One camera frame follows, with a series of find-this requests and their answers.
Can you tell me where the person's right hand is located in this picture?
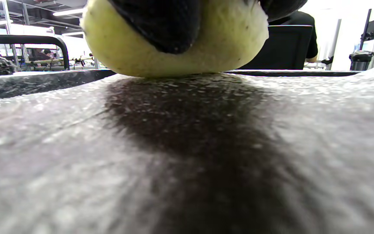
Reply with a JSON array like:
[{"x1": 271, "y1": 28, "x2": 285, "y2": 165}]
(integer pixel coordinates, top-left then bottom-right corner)
[{"x1": 107, "y1": 0, "x2": 308, "y2": 54}]

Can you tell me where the black plastic tray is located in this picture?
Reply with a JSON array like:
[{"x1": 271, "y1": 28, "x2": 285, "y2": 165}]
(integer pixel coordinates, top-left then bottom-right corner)
[{"x1": 0, "y1": 69, "x2": 361, "y2": 102}]

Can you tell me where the yellow round sponge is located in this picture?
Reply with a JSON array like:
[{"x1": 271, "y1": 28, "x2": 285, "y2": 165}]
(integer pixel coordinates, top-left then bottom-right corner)
[{"x1": 80, "y1": 0, "x2": 269, "y2": 78}]

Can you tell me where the brown leather bag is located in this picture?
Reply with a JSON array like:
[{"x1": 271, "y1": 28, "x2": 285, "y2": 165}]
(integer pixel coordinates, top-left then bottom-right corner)
[{"x1": 0, "y1": 63, "x2": 374, "y2": 234}]

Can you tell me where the black mesh office chair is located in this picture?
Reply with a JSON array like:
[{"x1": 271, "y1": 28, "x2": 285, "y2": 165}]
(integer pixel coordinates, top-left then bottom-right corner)
[{"x1": 238, "y1": 25, "x2": 314, "y2": 70}]

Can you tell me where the black water bottle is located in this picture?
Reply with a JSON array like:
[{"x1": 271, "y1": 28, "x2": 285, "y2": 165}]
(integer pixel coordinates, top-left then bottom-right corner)
[{"x1": 349, "y1": 51, "x2": 374, "y2": 71}]

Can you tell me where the black monitor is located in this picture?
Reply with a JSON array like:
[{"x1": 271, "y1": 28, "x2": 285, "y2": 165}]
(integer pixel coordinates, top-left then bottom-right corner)
[{"x1": 359, "y1": 9, "x2": 374, "y2": 51}]

